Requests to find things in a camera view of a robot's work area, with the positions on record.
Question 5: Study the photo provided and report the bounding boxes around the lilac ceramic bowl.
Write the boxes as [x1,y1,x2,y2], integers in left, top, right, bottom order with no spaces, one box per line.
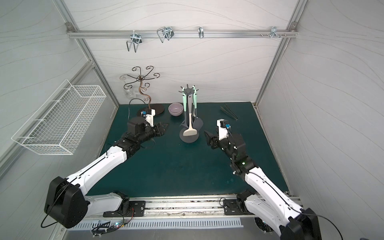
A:
[168,103,184,117]

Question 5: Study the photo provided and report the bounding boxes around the copper spiral mug tree stand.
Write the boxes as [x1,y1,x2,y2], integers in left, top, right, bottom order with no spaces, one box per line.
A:
[127,66,165,116]

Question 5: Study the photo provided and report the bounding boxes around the grey utensil rack stand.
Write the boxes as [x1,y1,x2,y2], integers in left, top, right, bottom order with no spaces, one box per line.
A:
[179,85,199,144]

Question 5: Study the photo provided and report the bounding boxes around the white wire basket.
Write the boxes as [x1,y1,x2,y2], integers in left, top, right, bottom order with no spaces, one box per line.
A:
[11,80,106,155]

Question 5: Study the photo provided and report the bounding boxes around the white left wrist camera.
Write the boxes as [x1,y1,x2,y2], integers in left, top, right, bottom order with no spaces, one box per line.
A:
[141,109,156,127]

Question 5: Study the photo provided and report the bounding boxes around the glass on mug tree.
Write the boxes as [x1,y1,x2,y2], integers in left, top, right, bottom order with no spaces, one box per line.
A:
[120,74,136,99]

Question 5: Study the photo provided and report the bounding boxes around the grey slotted turner mint handle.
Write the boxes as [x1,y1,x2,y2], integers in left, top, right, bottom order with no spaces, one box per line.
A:
[182,91,189,128]

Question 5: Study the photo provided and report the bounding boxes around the grey spatula mint handle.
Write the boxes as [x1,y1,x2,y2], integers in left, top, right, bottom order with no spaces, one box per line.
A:
[193,90,204,131]

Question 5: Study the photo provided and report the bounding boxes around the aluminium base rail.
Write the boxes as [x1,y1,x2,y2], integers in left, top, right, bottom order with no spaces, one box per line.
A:
[59,194,307,221]

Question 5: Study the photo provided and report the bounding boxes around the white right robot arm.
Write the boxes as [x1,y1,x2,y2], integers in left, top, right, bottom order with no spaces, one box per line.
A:
[205,131,322,240]

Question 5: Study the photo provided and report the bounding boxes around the black tongs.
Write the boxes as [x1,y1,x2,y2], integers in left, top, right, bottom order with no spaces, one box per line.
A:
[220,104,239,121]

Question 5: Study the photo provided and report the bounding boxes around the aluminium rail with hooks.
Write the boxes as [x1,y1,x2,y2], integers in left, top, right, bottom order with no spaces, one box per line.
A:
[65,22,299,52]

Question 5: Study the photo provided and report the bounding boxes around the beige spatula grey handle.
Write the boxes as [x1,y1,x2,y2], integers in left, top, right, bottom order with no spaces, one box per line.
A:
[183,113,198,137]

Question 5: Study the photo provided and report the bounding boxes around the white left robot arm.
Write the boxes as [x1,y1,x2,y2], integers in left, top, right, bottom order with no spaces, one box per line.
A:
[44,117,169,229]

